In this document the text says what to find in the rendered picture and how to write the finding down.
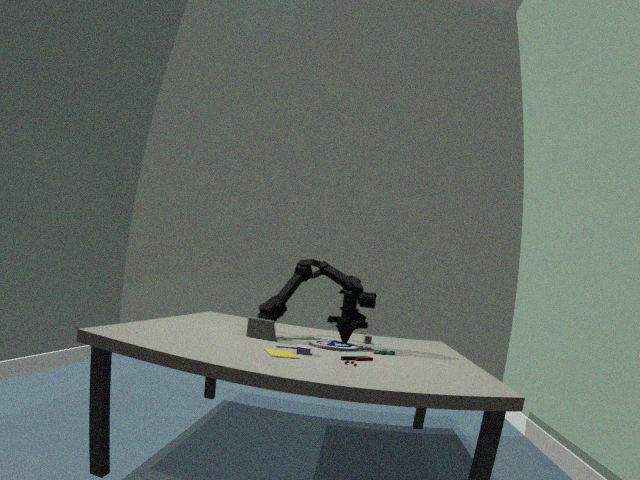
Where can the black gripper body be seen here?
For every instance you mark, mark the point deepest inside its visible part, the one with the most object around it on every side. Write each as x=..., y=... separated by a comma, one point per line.
x=348, y=314

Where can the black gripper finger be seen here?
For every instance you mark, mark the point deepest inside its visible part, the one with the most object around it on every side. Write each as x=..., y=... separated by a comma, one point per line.
x=347, y=333
x=340, y=328

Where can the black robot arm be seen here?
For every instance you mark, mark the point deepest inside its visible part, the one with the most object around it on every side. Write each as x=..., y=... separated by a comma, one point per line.
x=352, y=289

